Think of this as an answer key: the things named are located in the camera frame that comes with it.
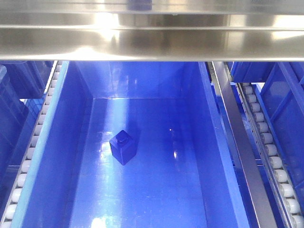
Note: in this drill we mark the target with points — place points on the blue plastic bottle-shaped part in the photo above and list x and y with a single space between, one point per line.
123 147

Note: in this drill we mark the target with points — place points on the stainless steel shelf rack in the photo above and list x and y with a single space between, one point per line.
213 32

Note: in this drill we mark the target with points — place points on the large blue target bin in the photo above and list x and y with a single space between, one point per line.
181 177

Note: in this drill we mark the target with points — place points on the white roller track right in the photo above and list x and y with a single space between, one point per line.
281 185

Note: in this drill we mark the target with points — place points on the white roller track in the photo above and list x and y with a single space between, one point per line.
281 185
41 109

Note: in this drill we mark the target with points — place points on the white roller track left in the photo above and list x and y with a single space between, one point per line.
41 109

